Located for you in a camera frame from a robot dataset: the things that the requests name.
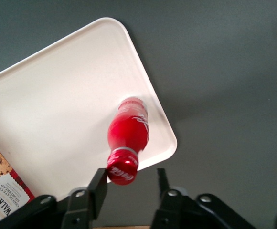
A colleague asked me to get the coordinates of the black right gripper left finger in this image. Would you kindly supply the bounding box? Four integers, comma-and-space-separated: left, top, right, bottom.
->
61, 167, 108, 229

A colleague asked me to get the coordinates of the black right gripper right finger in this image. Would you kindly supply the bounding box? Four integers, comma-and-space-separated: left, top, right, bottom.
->
151, 168, 198, 229

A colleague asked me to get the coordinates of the red coke bottle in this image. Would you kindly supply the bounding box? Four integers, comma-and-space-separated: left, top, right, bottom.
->
106, 96, 150, 186

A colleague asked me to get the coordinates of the cream plastic tray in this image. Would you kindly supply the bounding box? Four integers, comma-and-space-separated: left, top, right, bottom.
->
0, 17, 178, 199

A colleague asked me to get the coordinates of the red shortbread cookie box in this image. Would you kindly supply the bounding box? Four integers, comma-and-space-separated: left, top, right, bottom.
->
0, 133, 36, 227

